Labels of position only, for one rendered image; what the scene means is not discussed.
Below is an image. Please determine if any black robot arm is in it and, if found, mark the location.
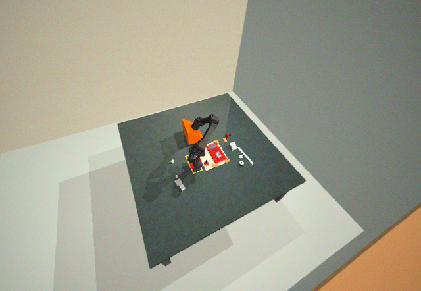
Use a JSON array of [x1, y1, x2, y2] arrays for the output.
[[188, 114, 219, 163]]

